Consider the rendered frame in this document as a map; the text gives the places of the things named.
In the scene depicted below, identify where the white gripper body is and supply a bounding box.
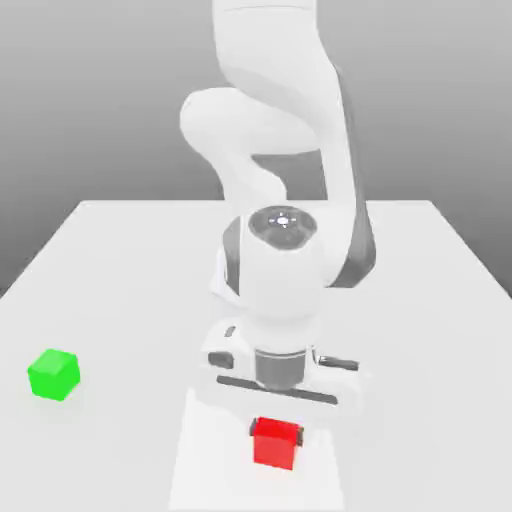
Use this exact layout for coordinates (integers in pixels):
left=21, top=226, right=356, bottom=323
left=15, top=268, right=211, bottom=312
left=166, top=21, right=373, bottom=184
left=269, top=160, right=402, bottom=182
left=205, top=369, right=366, bottom=422

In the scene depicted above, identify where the small red cube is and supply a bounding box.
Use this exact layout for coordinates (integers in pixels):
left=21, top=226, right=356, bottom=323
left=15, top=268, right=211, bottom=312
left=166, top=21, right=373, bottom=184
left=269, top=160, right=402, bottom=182
left=252, top=416, right=300, bottom=472

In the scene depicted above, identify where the small green cube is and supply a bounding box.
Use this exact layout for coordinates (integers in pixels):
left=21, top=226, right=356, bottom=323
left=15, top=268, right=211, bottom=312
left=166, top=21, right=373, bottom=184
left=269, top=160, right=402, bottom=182
left=26, top=348, right=82, bottom=402

